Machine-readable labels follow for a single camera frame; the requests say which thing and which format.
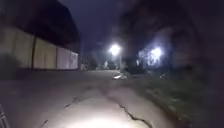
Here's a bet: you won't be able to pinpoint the grey asphalt road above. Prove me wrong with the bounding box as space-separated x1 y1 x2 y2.
0 69 181 128

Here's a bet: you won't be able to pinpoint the pale boundary wall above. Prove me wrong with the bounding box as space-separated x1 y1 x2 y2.
0 26 80 72

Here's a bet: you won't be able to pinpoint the street lamp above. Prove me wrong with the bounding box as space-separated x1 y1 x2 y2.
109 43 123 70

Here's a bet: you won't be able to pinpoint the trees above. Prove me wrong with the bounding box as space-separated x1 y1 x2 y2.
118 0 214 75

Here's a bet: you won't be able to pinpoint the building behind wall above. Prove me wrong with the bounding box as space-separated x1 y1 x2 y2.
0 0 82 54

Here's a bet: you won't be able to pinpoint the grass verge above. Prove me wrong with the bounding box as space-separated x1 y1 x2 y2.
129 71 214 128

